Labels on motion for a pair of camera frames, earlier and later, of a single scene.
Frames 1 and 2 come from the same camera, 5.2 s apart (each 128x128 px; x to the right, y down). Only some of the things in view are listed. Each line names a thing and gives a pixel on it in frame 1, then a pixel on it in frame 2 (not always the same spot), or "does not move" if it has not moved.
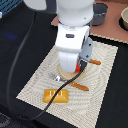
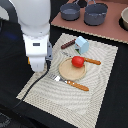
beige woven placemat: [84, 108] does not move
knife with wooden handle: [94, 61] does not move
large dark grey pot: [99, 13] does not move
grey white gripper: [73, 44] → [38, 50]
